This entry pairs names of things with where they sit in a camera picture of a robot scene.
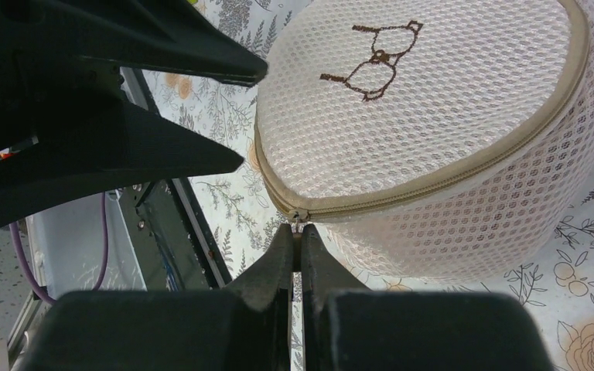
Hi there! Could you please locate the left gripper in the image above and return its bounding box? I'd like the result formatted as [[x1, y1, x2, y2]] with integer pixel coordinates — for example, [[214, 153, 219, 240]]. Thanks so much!
[[0, 1, 268, 228]]

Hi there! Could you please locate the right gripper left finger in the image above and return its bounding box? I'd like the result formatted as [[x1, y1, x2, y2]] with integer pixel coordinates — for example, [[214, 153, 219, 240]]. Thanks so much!
[[22, 224, 293, 370]]

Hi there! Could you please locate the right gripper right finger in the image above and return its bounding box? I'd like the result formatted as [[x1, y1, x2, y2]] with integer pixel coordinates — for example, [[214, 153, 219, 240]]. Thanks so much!
[[299, 224, 553, 370]]

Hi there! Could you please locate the white mesh laundry bag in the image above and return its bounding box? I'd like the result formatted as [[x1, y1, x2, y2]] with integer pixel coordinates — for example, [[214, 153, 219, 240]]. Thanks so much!
[[254, 1, 594, 283]]

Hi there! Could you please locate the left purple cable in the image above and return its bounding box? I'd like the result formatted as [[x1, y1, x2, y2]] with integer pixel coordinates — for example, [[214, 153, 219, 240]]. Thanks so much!
[[9, 191, 109, 306]]

